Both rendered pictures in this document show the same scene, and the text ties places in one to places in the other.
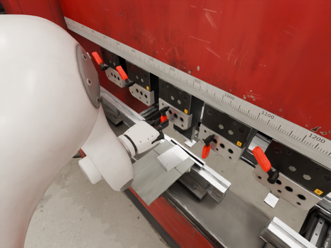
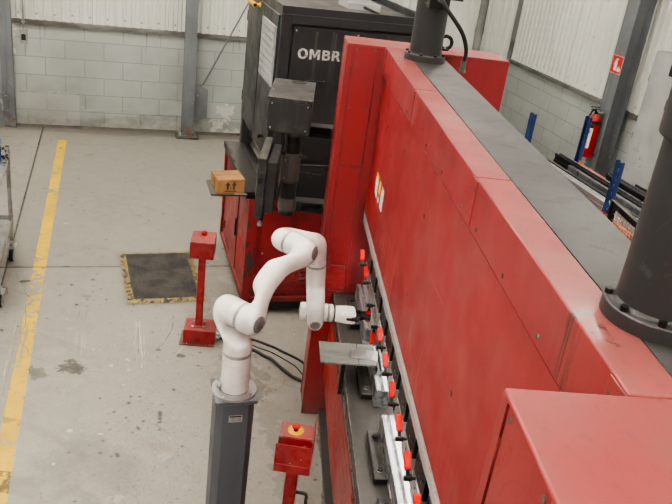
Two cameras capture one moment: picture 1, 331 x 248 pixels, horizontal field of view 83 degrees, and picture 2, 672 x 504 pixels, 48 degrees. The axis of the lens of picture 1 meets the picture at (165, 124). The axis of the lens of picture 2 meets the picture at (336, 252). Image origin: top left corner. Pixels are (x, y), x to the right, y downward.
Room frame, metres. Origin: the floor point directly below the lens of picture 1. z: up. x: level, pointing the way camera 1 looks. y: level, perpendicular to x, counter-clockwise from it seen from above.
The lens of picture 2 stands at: (-2.08, -1.76, 2.90)
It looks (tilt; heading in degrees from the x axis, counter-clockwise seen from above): 24 degrees down; 38
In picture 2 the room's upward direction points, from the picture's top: 8 degrees clockwise
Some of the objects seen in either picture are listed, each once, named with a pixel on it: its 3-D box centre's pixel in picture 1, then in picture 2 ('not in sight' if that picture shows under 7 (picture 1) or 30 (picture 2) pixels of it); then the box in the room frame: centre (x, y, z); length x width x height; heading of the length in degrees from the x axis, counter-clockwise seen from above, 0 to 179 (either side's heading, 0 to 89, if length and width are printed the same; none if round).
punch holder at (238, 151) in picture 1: (227, 128); (390, 327); (0.41, -0.20, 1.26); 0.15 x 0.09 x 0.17; 44
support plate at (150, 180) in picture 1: (158, 168); (347, 353); (0.44, 0.03, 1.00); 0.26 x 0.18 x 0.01; 134
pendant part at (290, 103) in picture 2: not in sight; (286, 159); (1.10, 1.15, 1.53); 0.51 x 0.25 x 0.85; 40
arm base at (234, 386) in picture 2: not in sight; (235, 371); (-0.18, 0.15, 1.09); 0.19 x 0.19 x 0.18
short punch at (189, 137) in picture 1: (183, 129); not in sight; (0.54, -0.08, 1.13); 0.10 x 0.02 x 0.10; 44
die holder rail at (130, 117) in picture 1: (117, 108); (364, 312); (0.94, 0.31, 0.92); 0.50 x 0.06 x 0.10; 44
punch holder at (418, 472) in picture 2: not in sight; (429, 484); (-0.30, -0.89, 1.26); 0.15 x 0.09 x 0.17; 44
